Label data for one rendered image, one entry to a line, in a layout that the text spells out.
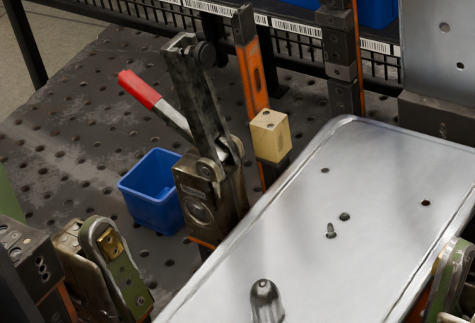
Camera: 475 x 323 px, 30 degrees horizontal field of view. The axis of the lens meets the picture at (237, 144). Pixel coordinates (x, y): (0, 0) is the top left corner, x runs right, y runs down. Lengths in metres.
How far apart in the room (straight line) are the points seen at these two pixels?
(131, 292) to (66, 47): 2.49
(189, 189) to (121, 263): 0.15
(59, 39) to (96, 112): 1.70
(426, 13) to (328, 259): 0.32
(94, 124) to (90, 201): 0.22
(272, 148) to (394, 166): 0.14
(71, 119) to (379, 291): 0.99
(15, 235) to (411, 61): 0.53
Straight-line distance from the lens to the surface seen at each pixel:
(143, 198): 1.41
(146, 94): 1.01
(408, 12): 1.10
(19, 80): 3.28
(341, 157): 1.08
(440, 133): 1.17
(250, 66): 1.03
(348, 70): 1.23
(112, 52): 1.93
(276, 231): 1.00
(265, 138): 1.04
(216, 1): 1.36
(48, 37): 3.48
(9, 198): 1.36
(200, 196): 1.03
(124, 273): 0.94
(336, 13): 1.19
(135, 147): 1.65
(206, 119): 0.98
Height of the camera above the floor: 1.70
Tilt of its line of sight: 39 degrees down
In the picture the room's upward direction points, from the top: 11 degrees counter-clockwise
